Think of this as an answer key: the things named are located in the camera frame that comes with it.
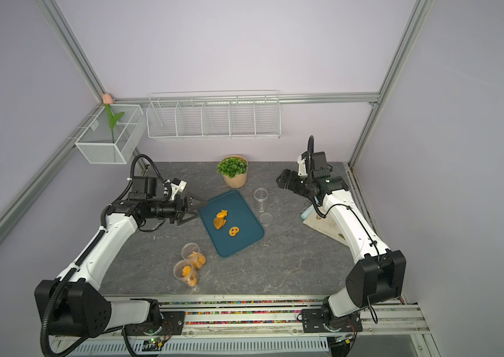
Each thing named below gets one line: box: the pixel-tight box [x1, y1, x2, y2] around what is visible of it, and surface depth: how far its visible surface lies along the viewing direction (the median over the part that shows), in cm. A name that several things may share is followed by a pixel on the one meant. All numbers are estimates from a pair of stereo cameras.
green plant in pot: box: [217, 154, 250, 189], surface depth 101 cm
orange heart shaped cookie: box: [213, 217, 227, 230], surface depth 98 cm
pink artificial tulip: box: [101, 92, 125, 144], surface depth 93 cm
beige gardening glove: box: [302, 207, 350, 248], surface depth 98 cm
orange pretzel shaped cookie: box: [228, 226, 241, 238], surface depth 98 cm
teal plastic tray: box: [197, 190, 265, 257], surface depth 98 cm
